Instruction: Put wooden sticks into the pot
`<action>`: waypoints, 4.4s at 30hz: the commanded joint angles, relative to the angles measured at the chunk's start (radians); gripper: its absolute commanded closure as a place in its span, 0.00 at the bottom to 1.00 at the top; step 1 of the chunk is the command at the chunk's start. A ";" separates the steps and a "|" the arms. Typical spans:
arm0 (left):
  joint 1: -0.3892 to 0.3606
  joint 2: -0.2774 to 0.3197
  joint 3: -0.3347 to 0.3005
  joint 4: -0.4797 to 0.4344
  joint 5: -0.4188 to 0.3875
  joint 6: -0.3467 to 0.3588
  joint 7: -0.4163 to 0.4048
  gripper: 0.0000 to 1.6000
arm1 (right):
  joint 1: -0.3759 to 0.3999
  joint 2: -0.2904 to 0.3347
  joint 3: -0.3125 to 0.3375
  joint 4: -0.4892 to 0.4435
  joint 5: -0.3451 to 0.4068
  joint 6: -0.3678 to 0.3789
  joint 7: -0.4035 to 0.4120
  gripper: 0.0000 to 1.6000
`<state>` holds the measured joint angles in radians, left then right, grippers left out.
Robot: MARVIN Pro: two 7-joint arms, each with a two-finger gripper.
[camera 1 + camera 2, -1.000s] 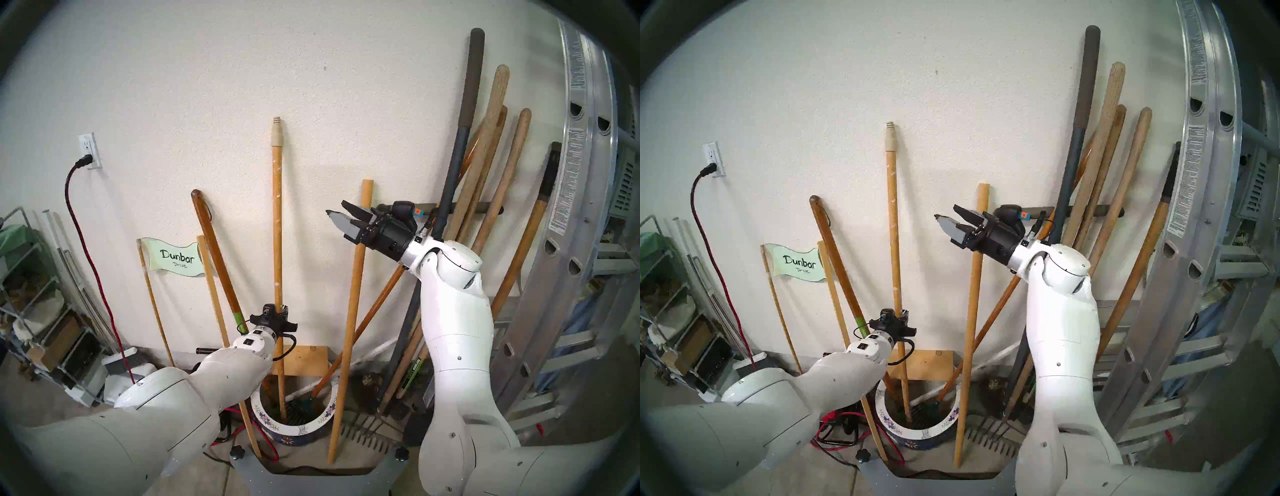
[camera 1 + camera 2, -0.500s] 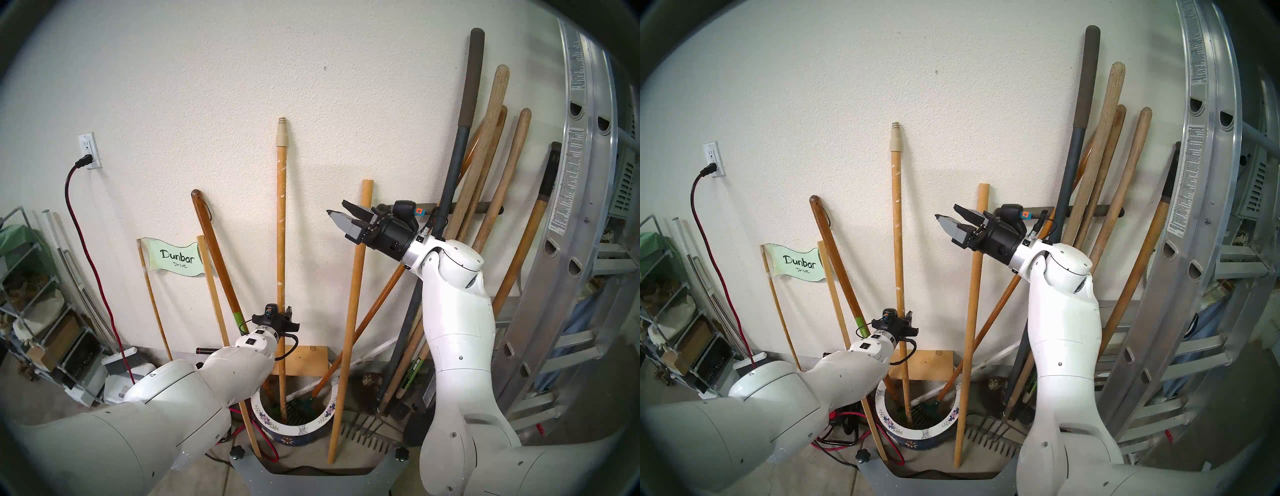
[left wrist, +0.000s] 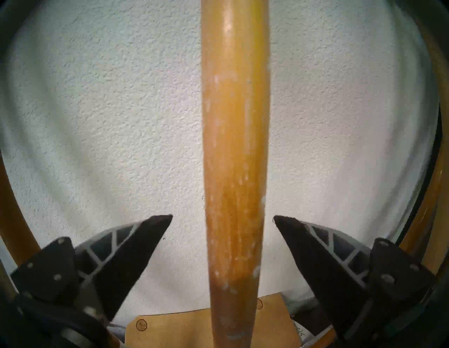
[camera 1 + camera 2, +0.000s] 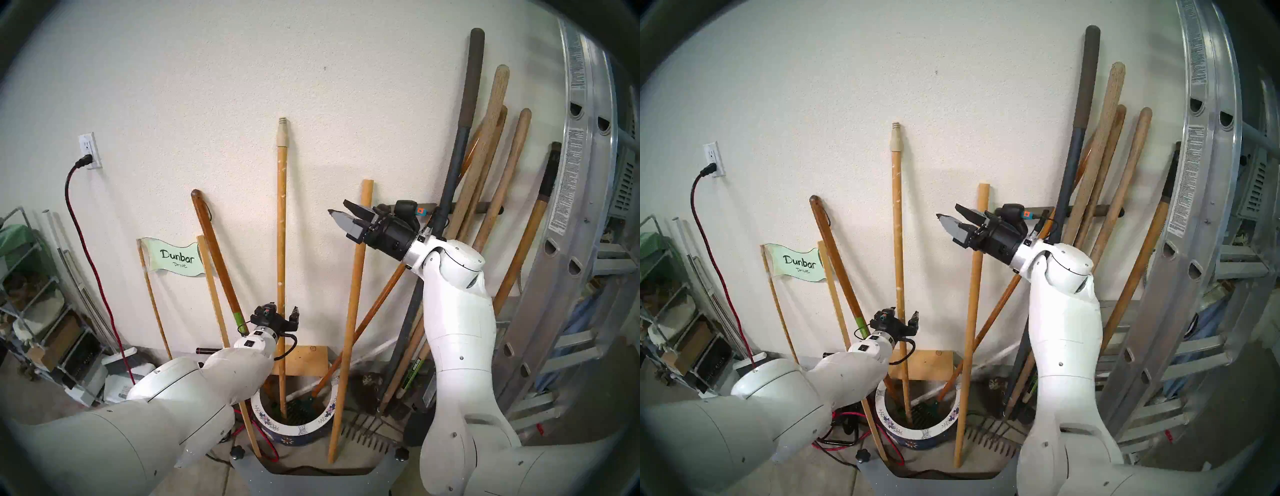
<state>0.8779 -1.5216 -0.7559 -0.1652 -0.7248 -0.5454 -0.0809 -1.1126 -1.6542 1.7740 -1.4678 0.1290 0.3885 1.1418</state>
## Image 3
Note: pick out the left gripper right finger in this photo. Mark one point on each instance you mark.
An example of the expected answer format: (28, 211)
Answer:
(315, 266)

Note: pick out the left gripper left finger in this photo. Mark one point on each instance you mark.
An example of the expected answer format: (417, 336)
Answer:
(119, 261)

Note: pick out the paint-speckled pole with threaded tip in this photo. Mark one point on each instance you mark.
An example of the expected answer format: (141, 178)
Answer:
(235, 140)

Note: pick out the white flowered ceramic pot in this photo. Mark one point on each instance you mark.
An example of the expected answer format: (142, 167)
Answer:
(308, 333)

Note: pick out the plywood board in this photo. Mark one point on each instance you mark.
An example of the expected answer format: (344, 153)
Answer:
(168, 329)

